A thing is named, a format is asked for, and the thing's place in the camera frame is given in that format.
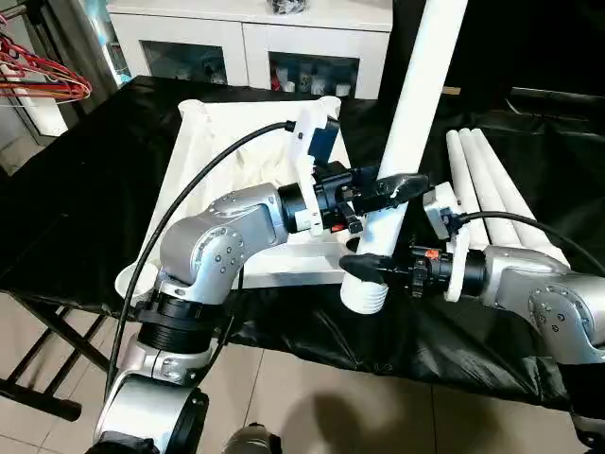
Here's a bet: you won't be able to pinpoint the white plastic table leg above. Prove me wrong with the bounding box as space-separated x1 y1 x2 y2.
445 130 493 247
458 127 530 247
470 130 568 266
339 0 469 314

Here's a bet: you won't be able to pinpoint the white plastic table top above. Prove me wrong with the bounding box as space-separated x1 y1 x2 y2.
114 96 365 311

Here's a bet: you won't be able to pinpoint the white cabinet with glass doors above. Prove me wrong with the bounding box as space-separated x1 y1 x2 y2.
107 0 394 100

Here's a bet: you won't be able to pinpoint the black flat bar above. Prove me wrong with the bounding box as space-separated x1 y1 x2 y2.
510 87 605 103

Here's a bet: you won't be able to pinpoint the black cabinet with gold label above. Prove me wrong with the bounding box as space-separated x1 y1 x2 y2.
377 0 605 114

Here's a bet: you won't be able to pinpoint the grey robot foot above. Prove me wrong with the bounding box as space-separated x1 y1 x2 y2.
226 423 283 454

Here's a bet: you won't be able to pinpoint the black shiny mat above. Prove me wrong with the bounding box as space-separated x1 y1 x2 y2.
0 75 605 412

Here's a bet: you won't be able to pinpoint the grey curtain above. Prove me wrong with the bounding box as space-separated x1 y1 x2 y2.
60 0 122 114

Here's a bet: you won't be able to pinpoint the red clothes hangers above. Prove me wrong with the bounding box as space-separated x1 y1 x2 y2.
0 13 94 113

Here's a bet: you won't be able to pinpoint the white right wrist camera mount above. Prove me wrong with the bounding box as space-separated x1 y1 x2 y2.
422 183 472 304

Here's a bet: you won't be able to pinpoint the white post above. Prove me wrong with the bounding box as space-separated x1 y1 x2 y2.
9 65 70 138

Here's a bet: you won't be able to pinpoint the black folding table frame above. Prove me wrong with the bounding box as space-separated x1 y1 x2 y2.
0 292 112 422

